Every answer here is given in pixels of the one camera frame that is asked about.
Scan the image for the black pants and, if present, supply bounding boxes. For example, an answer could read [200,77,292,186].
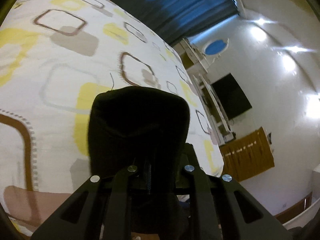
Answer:
[88,86,190,239]

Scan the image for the wooden cabinet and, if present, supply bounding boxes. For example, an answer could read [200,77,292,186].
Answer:
[220,127,274,182]

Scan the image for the white dressing table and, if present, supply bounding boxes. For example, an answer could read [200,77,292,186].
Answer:
[174,38,235,146]

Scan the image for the oval blue mirror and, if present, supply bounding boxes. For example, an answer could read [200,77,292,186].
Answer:
[202,38,229,55]

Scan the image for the white patterned bed sheet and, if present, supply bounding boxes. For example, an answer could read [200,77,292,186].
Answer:
[1,0,223,239]

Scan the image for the dark blue curtain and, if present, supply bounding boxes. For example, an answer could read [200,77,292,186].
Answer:
[111,0,239,46]

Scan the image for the black wall television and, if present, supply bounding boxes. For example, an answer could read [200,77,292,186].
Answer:
[211,73,252,120]

